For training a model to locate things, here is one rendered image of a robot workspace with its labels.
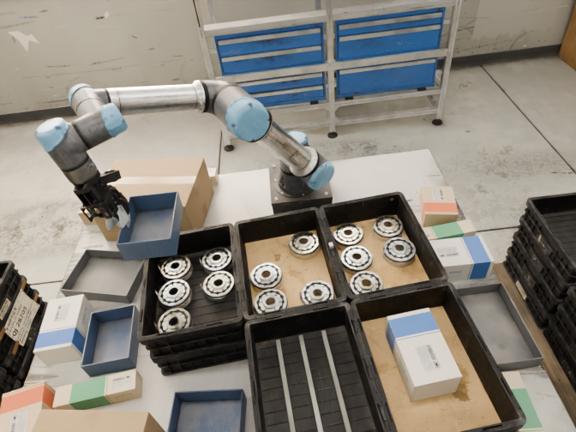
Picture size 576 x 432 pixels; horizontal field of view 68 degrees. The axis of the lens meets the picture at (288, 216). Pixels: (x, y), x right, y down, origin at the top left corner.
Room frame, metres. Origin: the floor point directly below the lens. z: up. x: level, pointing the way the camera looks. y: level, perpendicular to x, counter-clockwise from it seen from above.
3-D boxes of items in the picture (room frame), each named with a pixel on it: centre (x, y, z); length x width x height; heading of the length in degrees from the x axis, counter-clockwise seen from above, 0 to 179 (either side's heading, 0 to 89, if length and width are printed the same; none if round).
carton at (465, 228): (1.04, -0.55, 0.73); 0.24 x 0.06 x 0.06; 94
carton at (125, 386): (0.61, 0.64, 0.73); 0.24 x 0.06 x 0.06; 96
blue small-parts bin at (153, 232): (0.92, 0.40, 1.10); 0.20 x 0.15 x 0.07; 179
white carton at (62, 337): (0.85, 0.80, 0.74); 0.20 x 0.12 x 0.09; 3
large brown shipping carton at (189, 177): (1.40, 0.54, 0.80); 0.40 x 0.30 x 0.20; 79
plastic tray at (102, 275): (1.08, 0.71, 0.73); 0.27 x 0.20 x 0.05; 75
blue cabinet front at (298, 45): (2.85, -0.04, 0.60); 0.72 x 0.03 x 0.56; 89
